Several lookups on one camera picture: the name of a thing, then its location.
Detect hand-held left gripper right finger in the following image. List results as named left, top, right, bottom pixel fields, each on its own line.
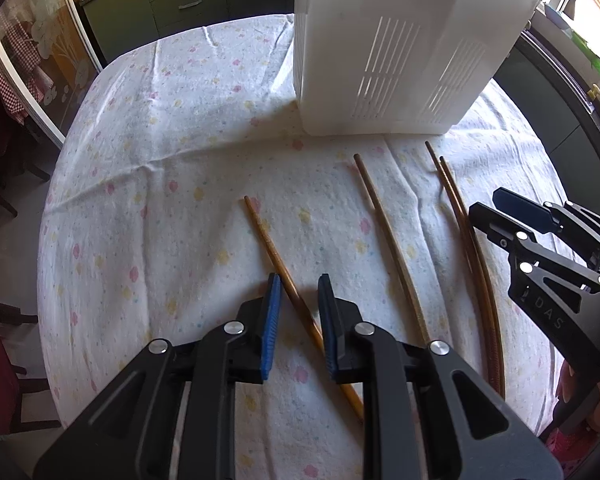
left=317, top=274, right=563, bottom=480

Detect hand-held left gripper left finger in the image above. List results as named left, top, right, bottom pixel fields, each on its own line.
left=32, top=272, right=284, bottom=480

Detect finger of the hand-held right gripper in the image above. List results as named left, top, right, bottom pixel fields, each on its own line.
left=467, top=202, right=600, bottom=361
left=494, top=187, right=600, bottom=271

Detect light wooden chopstick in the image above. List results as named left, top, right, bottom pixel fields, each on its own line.
left=243, top=196, right=365, bottom=421
left=354, top=154, right=431, bottom=347

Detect white plastic utensil holder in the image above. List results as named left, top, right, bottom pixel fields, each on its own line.
left=292, top=0, right=540, bottom=136

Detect white floral tablecloth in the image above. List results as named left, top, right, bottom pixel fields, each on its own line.
left=36, top=12, right=576, bottom=480

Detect green plastic baskets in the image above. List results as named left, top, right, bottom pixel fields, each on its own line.
left=572, top=30, right=600, bottom=74

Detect purple bowl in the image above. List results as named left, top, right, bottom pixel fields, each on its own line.
left=545, top=5, right=574, bottom=29

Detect dark wooden chair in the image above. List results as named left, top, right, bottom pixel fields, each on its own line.
left=0, top=60, right=51, bottom=243

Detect green base cabinets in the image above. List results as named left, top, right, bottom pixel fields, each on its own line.
left=77, top=0, right=297, bottom=67

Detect sliding glass door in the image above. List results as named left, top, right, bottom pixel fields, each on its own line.
left=0, top=0, right=107, bottom=149

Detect red checked apron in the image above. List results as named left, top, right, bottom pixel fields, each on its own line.
left=0, top=15, right=46, bottom=126

